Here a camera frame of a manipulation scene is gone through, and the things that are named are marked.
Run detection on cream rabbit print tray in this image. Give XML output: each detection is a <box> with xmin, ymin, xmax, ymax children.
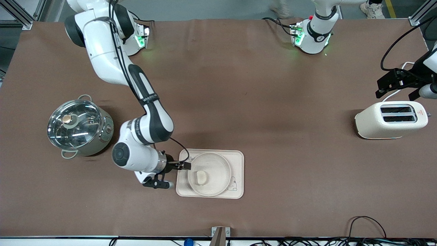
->
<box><xmin>176</xmin><ymin>148</ymin><xmax>245</xmax><ymax>199</ymax></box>

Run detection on black cable bundle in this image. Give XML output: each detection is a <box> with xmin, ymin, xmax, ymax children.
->
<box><xmin>249</xmin><ymin>237</ymin><xmax>437</xmax><ymax>246</ymax></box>

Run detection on black looped cable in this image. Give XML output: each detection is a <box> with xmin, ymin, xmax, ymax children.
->
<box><xmin>348</xmin><ymin>216</ymin><xmax>388</xmax><ymax>240</ymax></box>

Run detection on brown table mat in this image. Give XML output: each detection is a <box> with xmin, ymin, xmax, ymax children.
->
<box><xmin>0</xmin><ymin>18</ymin><xmax>437</xmax><ymax>238</ymax></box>

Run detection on small white bun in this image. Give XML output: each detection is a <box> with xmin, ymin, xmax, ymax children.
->
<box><xmin>193</xmin><ymin>170</ymin><xmax>208</xmax><ymax>186</ymax></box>

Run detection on black base cables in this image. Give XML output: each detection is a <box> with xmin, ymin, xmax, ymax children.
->
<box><xmin>262</xmin><ymin>17</ymin><xmax>295</xmax><ymax>36</ymax></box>

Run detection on steel pot with lid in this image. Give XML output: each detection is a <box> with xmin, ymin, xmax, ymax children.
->
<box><xmin>47</xmin><ymin>94</ymin><xmax>114</xmax><ymax>160</ymax></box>

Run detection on white toaster power cable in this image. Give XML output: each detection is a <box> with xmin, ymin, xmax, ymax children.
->
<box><xmin>382</xmin><ymin>61</ymin><xmax>415</xmax><ymax>103</ymax></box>

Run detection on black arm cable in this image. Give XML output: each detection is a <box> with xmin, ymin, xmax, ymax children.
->
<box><xmin>108</xmin><ymin>0</ymin><xmax>190</xmax><ymax>163</ymax></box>
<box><xmin>381</xmin><ymin>15</ymin><xmax>437</xmax><ymax>71</ymax></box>

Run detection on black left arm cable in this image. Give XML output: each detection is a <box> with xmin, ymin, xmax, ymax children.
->
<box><xmin>381</xmin><ymin>15</ymin><xmax>437</xmax><ymax>71</ymax></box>

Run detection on aluminium frame profile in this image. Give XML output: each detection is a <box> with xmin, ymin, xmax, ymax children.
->
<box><xmin>408</xmin><ymin>0</ymin><xmax>437</xmax><ymax>26</ymax></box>
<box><xmin>0</xmin><ymin>0</ymin><xmax>47</xmax><ymax>30</ymax></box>

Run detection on metal mounting bracket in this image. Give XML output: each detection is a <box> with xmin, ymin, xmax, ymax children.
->
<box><xmin>211</xmin><ymin>226</ymin><xmax>231</xmax><ymax>246</ymax></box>

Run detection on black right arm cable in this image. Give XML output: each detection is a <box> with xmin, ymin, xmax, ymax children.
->
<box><xmin>108</xmin><ymin>0</ymin><xmax>190</xmax><ymax>163</ymax></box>

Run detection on cream two-slot toaster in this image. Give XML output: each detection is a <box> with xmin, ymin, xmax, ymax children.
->
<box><xmin>354</xmin><ymin>101</ymin><xmax>432</xmax><ymax>140</ymax></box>

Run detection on round cream plate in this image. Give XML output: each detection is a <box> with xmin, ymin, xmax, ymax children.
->
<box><xmin>187</xmin><ymin>152</ymin><xmax>232</xmax><ymax>197</ymax></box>

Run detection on glass pot lid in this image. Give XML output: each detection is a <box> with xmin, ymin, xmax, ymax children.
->
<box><xmin>47</xmin><ymin>99</ymin><xmax>103</xmax><ymax>150</ymax></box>

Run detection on white sneaker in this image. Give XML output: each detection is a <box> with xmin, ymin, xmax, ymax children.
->
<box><xmin>361</xmin><ymin>0</ymin><xmax>385</xmax><ymax>19</ymax></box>
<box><xmin>269</xmin><ymin>0</ymin><xmax>291</xmax><ymax>19</ymax></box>

